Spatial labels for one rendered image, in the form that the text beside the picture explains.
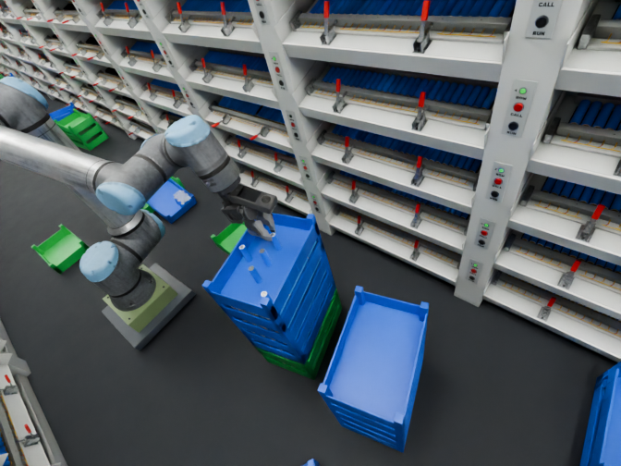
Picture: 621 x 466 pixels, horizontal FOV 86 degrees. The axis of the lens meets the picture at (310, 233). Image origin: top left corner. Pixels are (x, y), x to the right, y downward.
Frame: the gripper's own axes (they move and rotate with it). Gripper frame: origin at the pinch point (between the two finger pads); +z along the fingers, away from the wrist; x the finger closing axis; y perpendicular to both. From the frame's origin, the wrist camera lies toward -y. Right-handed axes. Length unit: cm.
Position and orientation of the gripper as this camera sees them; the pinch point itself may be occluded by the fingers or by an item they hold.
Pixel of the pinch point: (273, 234)
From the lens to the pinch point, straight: 94.5
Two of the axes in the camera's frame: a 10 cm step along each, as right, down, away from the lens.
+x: -3.8, 7.5, -5.4
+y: -8.1, 0.0, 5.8
